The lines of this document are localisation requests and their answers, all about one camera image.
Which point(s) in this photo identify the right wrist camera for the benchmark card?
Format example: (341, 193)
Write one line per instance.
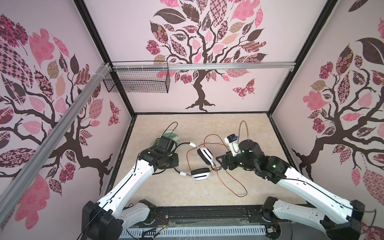
(232, 141)

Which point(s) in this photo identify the aluminium rail back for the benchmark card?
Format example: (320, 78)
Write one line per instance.
(222, 66)

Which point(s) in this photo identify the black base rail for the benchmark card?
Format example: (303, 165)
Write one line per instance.
(217, 216)

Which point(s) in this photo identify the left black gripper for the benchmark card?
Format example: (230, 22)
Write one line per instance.
(174, 163)

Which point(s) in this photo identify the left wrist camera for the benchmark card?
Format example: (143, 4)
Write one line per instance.
(165, 145)

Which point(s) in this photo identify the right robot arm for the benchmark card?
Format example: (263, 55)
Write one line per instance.
(336, 217)

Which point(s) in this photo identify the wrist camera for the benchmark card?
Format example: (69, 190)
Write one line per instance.
(232, 141)
(165, 145)

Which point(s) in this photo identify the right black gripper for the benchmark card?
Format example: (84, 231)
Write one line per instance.
(228, 156)

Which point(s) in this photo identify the aluminium rail left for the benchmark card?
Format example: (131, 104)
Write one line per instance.
(23, 180)

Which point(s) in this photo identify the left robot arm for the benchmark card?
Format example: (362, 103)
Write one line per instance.
(107, 218)

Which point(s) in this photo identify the aluminium rail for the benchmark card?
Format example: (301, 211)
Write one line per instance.
(23, 180)
(222, 66)

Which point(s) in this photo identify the white slotted cable duct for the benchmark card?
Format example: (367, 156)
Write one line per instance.
(192, 232)

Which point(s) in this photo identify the black white headphones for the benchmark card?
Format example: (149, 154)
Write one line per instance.
(200, 172)

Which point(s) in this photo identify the black wire basket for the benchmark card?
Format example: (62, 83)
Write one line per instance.
(138, 77)

